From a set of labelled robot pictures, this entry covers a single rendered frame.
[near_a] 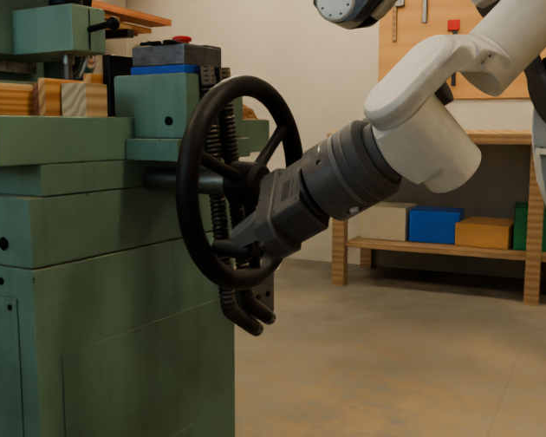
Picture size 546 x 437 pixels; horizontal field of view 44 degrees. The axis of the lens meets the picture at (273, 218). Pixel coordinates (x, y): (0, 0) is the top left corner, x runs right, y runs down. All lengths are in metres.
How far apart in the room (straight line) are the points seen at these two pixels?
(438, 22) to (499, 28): 3.57
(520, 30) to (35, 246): 0.60
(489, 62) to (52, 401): 0.67
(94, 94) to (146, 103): 0.07
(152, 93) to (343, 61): 3.49
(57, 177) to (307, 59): 3.69
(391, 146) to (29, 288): 0.49
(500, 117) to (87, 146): 3.45
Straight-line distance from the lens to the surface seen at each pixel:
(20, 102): 1.07
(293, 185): 0.74
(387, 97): 0.67
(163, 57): 0.99
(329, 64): 4.46
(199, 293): 1.15
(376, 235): 3.91
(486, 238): 3.76
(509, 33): 0.71
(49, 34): 1.13
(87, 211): 0.95
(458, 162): 0.70
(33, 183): 0.90
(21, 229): 0.90
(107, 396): 1.03
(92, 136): 0.95
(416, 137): 0.67
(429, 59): 0.67
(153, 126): 0.98
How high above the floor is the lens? 0.89
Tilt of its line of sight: 8 degrees down
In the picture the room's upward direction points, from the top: straight up
